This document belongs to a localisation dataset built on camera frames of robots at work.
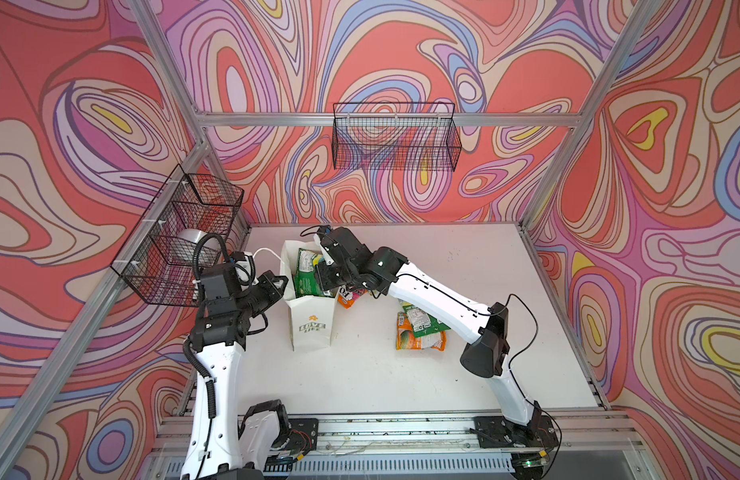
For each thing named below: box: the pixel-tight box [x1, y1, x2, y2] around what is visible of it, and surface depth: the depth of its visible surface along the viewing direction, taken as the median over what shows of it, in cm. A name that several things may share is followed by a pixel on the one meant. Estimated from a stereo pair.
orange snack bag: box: [396, 311, 447, 352], surface depth 88 cm
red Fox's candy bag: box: [338, 285, 369, 309], surface depth 98 cm
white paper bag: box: [280, 240, 339, 352], surface depth 78 cm
